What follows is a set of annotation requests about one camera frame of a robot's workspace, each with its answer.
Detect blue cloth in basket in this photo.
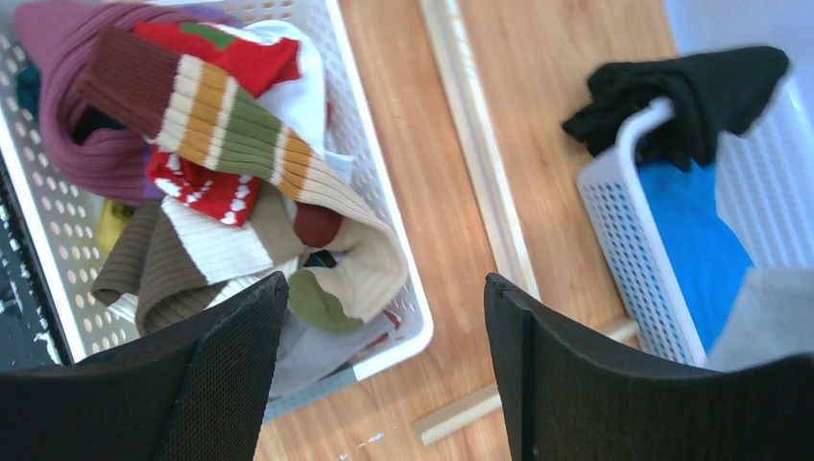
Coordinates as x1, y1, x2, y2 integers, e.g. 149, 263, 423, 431
638, 163, 754, 352

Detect red patterned sock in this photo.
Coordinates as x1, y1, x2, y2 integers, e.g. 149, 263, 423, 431
134, 21, 300, 227

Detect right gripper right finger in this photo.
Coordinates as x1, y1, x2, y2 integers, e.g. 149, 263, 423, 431
484, 273, 813, 460

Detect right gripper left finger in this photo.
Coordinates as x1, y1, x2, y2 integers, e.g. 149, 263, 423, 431
1, 272, 289, 460

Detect white front basket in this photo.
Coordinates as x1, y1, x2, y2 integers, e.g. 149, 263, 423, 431
1, 1, 434, 421

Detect grey towel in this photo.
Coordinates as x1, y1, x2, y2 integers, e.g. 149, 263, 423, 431
706, 268, 813, 372

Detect black cloth on basket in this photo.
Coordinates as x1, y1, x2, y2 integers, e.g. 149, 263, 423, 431
562, 46, 790, 172

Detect purple striped sock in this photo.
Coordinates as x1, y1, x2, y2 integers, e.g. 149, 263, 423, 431
12, 1, 240, 206

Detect white back basket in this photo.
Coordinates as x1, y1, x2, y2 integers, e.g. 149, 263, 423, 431
576, 77, 813, 366

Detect wooden drying rack frame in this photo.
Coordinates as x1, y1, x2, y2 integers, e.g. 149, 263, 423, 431
410, 0, 640, 448

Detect brown argyle sock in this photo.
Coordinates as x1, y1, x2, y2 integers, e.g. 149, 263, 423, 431
76, 27, 408, 332

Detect white basket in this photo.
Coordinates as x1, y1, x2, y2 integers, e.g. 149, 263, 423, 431
1, 1, 434, 421
576, 77, 813, 366

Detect yellow sock in basket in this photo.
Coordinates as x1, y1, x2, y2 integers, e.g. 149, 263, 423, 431
96, 198, 136, 255

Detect white sock striped cuff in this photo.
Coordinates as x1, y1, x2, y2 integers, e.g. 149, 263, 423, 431
244, 20, 352, 182

